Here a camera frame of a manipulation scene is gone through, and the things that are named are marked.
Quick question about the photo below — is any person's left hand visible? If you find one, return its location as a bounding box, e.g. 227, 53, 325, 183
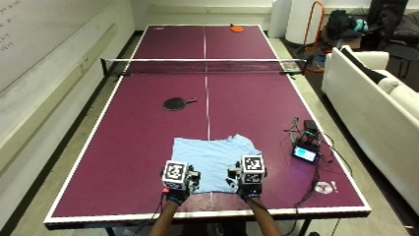
161, 164, 203, 207

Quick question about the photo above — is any person's right hand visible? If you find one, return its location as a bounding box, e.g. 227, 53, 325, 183
224, 160, 268, 202

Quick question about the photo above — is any light blue cloth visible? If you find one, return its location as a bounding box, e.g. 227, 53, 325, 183
170, 133, 263, 194

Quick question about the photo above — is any left white marker cube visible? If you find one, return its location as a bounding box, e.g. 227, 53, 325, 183
161, 159, 190, 192

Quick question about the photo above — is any white marker cube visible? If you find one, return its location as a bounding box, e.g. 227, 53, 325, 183
161, 159, 190, 192
239, 154, 267, 185

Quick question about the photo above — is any right white marker cube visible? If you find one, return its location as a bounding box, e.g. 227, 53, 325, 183
239, 154, 267, 185

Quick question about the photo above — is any small screen device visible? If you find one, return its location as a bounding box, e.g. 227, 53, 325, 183
291, 144, 320, 164

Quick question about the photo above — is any black power adapter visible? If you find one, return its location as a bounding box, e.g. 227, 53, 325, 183
302, 119, 319, 132

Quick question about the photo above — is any black table tennis paddle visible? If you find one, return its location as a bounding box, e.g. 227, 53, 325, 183
162, 96, 199, 112

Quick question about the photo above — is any white sofa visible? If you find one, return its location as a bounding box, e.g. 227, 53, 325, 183
320, 45, 419, 215

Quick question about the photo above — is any table tennis net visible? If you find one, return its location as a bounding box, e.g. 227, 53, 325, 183
99, 57, 314, 78

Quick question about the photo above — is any white cylindrical column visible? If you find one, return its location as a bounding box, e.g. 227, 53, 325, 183
284, 0, 324, 46

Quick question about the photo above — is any black backpack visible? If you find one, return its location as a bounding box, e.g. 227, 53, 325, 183
325, 9, 359, 40

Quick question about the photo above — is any teal bag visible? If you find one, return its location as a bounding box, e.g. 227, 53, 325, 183
352, 18, 369, 33

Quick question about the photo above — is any whiteboard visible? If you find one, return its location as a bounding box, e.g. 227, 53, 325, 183
0, 0, 115, 92

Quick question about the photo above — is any black office chair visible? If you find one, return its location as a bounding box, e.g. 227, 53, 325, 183
360, 0, 419, 79

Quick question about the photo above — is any black cable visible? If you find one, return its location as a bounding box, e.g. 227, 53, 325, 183
292, 131, 351, 236

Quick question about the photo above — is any orange metal frame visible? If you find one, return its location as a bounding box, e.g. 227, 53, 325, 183
300, 0, 327, 73

